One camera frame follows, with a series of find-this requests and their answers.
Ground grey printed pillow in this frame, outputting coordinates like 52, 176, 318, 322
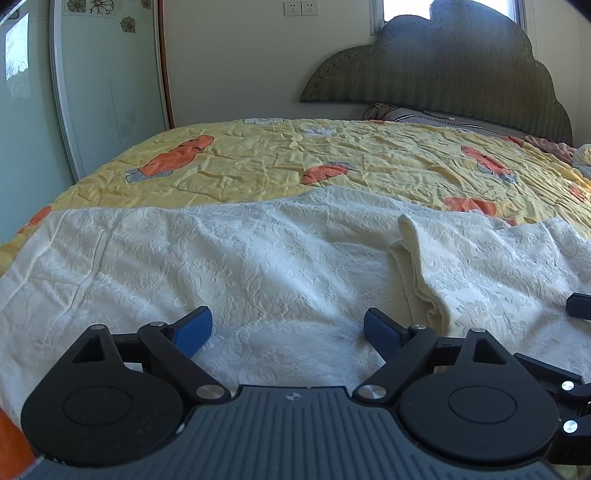
362, 102, 528, 140

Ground white textured blanket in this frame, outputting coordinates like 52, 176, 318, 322
0, 186, 591, 418

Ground yellow carrot print quilt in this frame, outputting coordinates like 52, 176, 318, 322
0, 117, 591, 480

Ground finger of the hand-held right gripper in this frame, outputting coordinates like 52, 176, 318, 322
566, 292, 591, 320
513, 353, 591, 467

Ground cream printed cloth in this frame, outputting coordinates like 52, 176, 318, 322
572, 143, 591, 179

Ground brown wooden wardrobe trim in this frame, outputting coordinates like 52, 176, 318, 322
154, 0, 177, 130

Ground window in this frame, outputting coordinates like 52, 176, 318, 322
371, 0, 527, 36

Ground green padded headboard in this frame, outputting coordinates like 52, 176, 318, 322
300, 0, 574, 147

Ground plain frosted glass wardrobe door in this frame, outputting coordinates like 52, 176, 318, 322
0, 0, 77, 247

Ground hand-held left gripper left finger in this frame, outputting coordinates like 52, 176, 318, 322
58, 305, 232, 407

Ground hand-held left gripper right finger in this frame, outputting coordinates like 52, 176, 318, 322
352, 308, 519, 407

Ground pink cloth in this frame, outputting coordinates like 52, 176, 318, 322
521, 133, 579, 163

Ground flower print glass wardrobe door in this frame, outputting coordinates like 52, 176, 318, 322
50, 0, 170, 182

